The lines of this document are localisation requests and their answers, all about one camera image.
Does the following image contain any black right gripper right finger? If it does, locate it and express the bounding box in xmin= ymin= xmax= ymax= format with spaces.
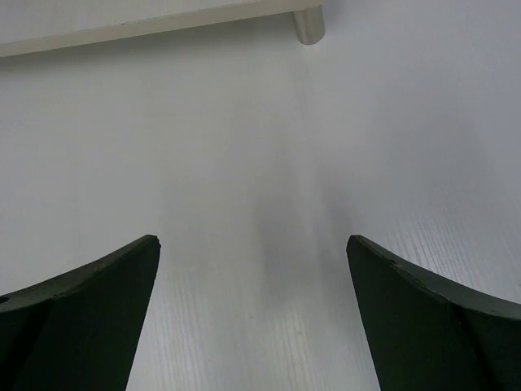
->
xmin=346 ymin=235 xmax=520 ymax=390

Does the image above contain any white two-tier shelf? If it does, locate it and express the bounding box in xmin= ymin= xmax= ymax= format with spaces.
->
xmin=1 ymin=0 xmax=323 ymax=58

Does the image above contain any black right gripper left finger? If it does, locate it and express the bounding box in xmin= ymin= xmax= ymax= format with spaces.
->
xmin=1 ymin=235 xmax=160 ymax=390

